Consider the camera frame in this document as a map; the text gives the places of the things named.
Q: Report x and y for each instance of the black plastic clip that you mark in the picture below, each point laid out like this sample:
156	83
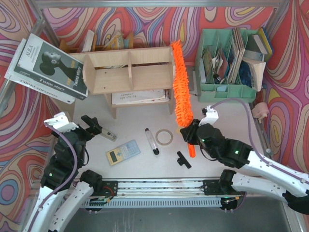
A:
182	160

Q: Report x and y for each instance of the green desk organizer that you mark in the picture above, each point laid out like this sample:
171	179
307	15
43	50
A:
217	65

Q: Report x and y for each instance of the white marker black cap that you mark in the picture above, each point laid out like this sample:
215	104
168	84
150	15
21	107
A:
151	141

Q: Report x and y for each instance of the spiral notebook on lower shelf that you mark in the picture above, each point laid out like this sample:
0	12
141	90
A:
140	97

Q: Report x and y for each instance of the wooden bookshelf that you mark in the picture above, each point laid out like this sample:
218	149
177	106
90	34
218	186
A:
127	70

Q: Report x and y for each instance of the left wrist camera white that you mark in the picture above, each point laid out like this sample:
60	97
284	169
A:
61	123

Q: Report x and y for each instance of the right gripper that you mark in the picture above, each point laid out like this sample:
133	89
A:
190	133

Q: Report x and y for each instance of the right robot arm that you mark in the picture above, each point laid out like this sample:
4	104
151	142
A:
248	170

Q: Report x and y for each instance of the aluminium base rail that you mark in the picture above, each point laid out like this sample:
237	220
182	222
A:
172	188

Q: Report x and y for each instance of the Twins story magazine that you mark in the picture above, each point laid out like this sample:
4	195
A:
48	65

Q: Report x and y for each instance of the black and white stapler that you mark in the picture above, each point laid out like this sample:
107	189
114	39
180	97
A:
108	135

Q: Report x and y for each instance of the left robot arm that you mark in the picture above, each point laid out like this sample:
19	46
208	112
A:
49	214

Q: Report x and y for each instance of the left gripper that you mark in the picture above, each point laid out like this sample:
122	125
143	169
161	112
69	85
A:
89	129

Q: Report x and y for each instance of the grey brown mat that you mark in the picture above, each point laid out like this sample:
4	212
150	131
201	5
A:
190	72

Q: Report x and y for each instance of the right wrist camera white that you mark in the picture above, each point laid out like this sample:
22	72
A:
210	116

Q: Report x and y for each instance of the grey pocket calculator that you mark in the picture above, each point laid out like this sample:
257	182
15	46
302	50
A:
123	152

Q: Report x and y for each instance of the blue yellow book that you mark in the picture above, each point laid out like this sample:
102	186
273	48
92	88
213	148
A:
260	42

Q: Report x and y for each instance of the open book beside organizer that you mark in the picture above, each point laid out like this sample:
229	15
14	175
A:
257	72

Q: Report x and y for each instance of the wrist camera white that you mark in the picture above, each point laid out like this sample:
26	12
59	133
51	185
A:
61	123
210	116

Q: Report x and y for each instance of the orange microfiber duster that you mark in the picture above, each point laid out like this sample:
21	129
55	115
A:
183	111

